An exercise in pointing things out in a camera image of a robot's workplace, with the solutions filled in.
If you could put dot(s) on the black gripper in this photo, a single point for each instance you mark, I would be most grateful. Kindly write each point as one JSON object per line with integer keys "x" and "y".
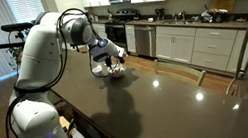
{"x": 114, "y": 58}

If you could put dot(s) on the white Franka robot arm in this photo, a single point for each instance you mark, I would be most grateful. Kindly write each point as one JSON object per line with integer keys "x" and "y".
{"x": 40, "y": 52}

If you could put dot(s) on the white ceramic bowl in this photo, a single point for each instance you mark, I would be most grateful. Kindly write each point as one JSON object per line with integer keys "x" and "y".
{"x": 118, "y": 75}

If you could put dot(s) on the small white cup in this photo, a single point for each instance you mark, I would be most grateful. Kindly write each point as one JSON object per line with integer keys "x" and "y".
{"x": 97, "y": 73}

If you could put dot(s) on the black kitchen stove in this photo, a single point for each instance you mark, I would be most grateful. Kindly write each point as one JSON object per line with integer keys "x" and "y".
{"x": 118, "y": 32}

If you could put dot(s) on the stainless steel dishwasher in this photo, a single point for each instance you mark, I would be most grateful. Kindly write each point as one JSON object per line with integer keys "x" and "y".
{"x": 145, "y": 40}

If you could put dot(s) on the black coffee maker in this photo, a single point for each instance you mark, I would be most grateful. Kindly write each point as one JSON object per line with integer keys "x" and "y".
{"x": 160, "y": 14}

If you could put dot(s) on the light wooden board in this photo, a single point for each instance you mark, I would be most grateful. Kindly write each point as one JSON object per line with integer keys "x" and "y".
{"x": 63, "y": 121}

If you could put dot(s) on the metal sink faucet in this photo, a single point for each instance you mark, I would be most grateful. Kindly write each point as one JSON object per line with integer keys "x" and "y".
{"x": 182, "y": 15}

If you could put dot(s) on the pale wooden chair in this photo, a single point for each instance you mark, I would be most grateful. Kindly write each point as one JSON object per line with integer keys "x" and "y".
{"x": 201, "y": 78}

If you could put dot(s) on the white lower kitchen cabinets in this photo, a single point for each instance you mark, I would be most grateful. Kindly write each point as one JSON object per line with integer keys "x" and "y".
{"x": 207, "y": 45}

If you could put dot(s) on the green potted plant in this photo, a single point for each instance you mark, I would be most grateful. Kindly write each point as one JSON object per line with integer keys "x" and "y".
{"x": 15, "y": 56}

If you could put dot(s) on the white window blinds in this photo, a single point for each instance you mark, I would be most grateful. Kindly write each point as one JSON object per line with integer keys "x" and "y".
{"x": 26, "y": 7}

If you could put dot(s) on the clutter pile on counter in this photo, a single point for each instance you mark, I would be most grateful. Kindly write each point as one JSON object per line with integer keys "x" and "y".
{"x": 214, "y": 15}

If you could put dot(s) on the wooden cutting board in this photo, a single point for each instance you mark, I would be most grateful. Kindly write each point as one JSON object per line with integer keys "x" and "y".
{"x": 226, "y": 3}

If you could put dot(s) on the black stereo camera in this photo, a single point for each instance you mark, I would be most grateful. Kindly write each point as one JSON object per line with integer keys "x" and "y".
{"x": 17, "y": 26}

